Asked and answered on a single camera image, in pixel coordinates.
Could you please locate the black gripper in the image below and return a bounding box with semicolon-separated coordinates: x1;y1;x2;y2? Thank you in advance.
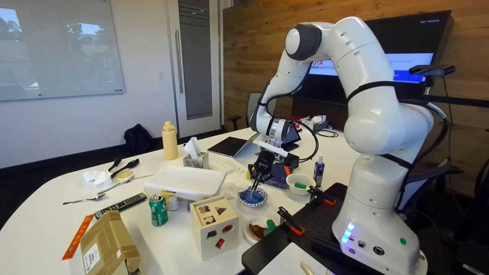
248;149;280;193

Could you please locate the clear bowl with blue contents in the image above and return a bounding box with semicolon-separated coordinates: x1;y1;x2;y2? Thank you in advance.
235;186;269;212

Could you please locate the small white bowl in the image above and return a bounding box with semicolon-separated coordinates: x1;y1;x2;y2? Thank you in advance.
286;173;316;199

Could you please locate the blue book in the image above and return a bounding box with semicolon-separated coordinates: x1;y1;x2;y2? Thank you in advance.
264;164;292;192

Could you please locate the silver laptop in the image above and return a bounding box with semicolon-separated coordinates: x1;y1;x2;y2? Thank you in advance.
232;135;263;166

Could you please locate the small black box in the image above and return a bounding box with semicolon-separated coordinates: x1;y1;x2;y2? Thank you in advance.
283;152;301;172

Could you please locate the black flat tablet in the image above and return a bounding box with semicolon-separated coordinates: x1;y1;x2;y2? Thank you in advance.
208;137;249;158

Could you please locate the white plate with brown food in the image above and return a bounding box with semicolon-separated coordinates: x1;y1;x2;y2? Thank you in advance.
243;218;281;245

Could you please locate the orange and black clamp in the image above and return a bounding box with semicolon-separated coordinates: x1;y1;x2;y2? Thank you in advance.
277;205;307;239

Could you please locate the small screen on stand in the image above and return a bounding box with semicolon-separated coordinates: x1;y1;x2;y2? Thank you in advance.
283;121;303;154

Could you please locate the wooden shape sorter cube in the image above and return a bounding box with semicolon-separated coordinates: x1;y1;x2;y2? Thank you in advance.
190;195;242;262

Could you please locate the glue bottle with blue cap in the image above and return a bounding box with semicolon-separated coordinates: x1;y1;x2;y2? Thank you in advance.
313;157;327;192

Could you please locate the grey tissue holder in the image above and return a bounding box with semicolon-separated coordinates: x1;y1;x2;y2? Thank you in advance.
182;137;211;170

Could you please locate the white rectangular tray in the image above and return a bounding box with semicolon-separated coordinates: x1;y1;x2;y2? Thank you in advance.
144;166;229;201

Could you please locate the white desk device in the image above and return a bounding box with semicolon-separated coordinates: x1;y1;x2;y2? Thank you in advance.
303;114;339;140

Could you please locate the small white cup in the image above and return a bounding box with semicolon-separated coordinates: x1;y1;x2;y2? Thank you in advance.
164;190;180;213

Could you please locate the yellow squeeze bottle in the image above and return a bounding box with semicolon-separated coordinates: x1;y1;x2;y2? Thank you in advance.
161;120;180;163

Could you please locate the green soda can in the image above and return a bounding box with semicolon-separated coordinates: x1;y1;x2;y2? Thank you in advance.
148;193;170;228

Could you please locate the black backpack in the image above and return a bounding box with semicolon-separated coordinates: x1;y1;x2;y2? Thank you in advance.
122;123;156;154

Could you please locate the large black plastic spoon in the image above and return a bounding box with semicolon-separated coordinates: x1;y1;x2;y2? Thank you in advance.
110;158;141;181

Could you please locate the wooden brush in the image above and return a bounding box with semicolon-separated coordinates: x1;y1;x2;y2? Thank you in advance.
115;170;136;186

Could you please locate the white door with glass panel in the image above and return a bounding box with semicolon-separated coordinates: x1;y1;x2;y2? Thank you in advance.
167;0;223;140

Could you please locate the black remote control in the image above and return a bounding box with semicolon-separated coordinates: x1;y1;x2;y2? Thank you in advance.
93;192;148;221

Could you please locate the small black plastic spoon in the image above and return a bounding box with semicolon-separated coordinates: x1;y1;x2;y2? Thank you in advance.
107;157;124;173

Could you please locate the white crumpled plastic bag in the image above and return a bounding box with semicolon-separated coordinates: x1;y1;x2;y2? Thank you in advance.
81;169;113;190

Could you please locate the brown cardboard box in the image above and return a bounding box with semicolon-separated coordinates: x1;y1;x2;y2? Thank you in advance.
80;212;142;275

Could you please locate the blue office chair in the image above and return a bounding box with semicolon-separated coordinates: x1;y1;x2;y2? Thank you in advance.
394;161;455;215

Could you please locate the silver metal spoon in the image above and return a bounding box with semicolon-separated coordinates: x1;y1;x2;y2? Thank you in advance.
61;175;135;207

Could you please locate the orange ruler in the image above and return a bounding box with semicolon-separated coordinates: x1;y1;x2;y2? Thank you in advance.
61;215;96;262

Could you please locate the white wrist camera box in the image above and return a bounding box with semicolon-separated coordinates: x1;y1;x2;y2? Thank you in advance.
252;137;290;158

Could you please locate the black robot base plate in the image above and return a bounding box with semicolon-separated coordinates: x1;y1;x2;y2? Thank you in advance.
240;183;373;275

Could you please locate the large wall television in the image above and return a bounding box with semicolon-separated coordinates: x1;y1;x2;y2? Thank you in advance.
292;10;454;120

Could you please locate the wall whiteboard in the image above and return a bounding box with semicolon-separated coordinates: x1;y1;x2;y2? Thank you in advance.
0;0;127;105

